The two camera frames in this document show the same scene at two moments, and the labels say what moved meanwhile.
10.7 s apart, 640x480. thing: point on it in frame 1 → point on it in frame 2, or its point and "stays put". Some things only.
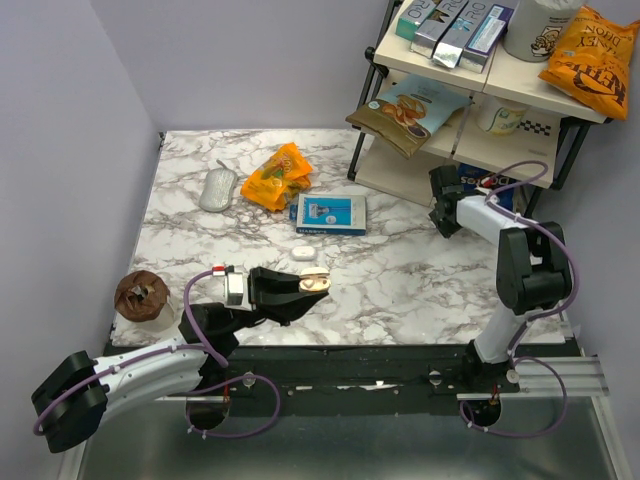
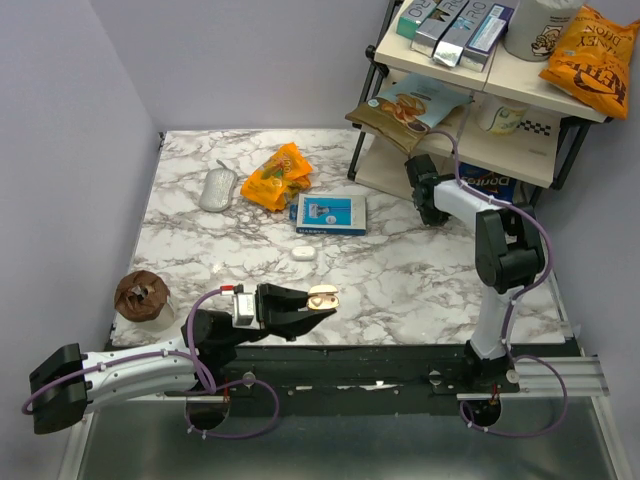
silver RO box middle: x=462 y=32 stays put
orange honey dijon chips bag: x=590 y=58 stays put
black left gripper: x=277 y=296 → x=276 y=310
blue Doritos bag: x=499 y=186 stays put
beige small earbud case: x=315 y=279 → x=323 y=297
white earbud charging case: x=304 y=253 stays put
